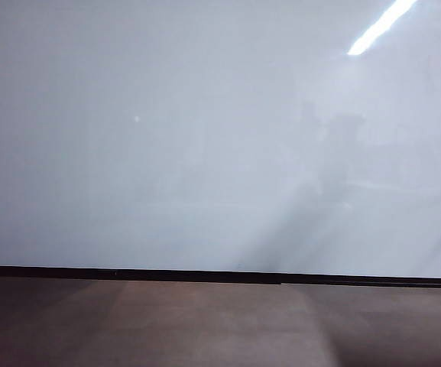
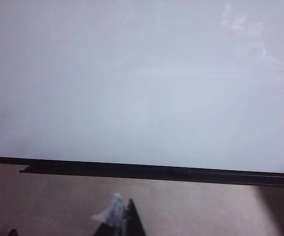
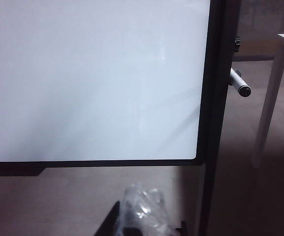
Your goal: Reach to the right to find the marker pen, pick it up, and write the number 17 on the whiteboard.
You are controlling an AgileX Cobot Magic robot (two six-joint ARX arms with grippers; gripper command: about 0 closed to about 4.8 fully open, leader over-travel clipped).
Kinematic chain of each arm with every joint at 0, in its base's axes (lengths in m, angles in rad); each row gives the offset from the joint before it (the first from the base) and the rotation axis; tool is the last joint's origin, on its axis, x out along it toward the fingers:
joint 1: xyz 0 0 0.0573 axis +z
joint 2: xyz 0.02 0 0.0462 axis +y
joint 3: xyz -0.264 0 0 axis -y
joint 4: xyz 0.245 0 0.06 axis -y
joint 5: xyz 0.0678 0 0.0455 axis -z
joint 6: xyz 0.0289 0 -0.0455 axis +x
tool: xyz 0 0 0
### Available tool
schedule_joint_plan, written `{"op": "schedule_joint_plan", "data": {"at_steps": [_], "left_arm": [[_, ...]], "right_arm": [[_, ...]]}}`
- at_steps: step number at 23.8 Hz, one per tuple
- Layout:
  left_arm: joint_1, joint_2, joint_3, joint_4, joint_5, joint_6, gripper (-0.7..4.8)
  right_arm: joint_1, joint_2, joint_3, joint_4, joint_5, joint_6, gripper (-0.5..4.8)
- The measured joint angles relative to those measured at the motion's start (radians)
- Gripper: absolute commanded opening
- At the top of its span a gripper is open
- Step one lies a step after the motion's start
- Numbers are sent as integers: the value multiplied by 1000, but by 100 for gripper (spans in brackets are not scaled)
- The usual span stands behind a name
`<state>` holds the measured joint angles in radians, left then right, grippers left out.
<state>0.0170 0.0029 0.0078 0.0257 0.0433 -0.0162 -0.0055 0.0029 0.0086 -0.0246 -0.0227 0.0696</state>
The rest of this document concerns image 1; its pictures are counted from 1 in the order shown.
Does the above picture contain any white glossy whiteboard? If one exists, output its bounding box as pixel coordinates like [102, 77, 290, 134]
[0, 0, 441, 279]

